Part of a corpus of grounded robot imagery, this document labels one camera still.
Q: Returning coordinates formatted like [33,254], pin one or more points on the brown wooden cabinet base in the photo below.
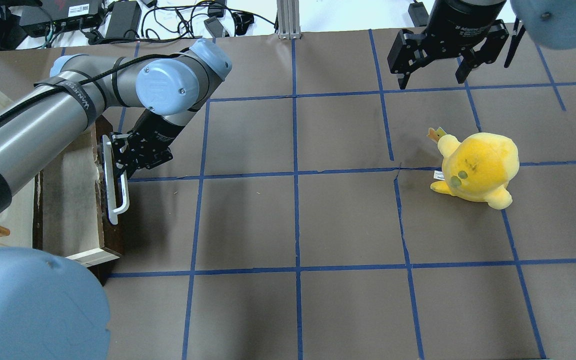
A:
[101,271]

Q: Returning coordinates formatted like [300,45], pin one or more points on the white drawer handle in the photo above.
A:
[116,186]

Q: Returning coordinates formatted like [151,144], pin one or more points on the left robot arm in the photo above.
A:
[51,307]

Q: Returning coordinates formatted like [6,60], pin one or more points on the aluminium frame post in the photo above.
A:
[288,20]

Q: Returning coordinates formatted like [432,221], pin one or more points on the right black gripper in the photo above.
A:
[459,22]

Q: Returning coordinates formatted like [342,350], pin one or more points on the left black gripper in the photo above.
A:
[157,133]

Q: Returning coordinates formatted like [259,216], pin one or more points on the yellow plush dinosaur toy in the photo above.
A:
[477,169]

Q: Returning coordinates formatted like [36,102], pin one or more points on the dark brown wooden drawer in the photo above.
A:
[75,219]

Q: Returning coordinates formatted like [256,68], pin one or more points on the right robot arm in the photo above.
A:
[549,23]

